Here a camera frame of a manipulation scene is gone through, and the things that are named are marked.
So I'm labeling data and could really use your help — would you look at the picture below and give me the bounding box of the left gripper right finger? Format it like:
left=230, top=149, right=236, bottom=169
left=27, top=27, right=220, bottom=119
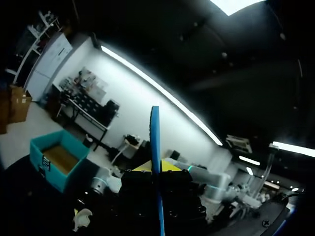
left=160, top=159, right=208, bottom=223

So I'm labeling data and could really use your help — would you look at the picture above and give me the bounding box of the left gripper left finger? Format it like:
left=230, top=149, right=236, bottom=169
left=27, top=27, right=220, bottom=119
left=118, top=159, right=155, bottom=223

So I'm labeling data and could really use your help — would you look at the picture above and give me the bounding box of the white shoe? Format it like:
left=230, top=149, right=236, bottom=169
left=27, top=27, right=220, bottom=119
left=72, top=208, right=94, bottom=233

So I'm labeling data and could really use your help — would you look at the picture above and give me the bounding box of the teal box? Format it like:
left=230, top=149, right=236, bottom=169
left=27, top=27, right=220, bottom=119
left=30, top=129, right=91, bottom=194

